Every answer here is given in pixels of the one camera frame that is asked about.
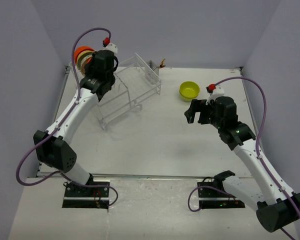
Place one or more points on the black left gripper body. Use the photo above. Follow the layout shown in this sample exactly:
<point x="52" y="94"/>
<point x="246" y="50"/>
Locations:
<point x="89" y="69"/>

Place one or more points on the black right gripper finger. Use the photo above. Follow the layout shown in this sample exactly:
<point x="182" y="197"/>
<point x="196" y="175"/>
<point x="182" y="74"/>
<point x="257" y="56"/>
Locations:
<point x="190" y="115"/>
<point x="197" y="105"/>

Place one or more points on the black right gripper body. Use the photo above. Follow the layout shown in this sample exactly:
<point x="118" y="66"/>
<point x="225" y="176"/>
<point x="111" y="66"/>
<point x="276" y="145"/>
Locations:
<point x="213" y="119"/>

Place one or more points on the lime green bowl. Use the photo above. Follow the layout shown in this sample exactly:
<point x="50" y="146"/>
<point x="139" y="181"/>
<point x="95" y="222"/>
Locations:
<point x="189" y="86"/>
<point x="188" y="96"/>

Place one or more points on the orange bowl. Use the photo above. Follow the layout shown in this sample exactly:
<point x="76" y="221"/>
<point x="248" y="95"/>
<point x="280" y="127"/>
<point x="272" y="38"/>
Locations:
<point x="85" y="64"/>
<point x="81" y="49"/>

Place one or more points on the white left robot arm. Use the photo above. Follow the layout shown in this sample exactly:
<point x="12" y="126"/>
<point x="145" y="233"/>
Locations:
<point x="53" y="144"/>

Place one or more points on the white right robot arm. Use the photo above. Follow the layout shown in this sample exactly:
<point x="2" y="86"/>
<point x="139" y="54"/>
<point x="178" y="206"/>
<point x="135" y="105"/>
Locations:
<point x="276" y="204"/>

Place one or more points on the patterned beige bowl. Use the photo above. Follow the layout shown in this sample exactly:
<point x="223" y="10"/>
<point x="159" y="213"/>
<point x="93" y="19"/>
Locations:
<point x="79" y="64"/>

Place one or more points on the grey cutlery holder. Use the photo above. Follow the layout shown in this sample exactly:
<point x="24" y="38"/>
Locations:
<point x="153" y="66"/>

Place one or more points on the brown wooden spoon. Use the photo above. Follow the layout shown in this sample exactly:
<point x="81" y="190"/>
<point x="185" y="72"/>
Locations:
<point x="162" y="64"/>

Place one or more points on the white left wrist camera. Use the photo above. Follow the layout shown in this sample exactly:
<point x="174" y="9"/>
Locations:
<point x="111" y="47"/>

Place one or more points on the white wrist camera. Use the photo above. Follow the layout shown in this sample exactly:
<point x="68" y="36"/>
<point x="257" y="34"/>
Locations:
<point x="111" y="47"/>
<point x="214" y="91"/>

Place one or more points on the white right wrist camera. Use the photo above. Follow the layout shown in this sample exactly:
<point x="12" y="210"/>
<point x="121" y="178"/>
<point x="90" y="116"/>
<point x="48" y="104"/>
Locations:
<point x="214" y="91"/>

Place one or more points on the white wire dish rack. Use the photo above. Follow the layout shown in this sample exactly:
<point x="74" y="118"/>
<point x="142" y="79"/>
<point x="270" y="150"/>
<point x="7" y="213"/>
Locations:
<point x="135" y="82"/>

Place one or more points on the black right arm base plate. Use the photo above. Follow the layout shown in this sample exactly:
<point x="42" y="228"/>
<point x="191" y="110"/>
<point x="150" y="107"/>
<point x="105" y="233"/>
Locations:
<point x="211" y="199"/>

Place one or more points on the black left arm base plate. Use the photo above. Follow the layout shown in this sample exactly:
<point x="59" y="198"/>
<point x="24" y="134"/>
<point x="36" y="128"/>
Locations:
<point x="76" y="197"/>

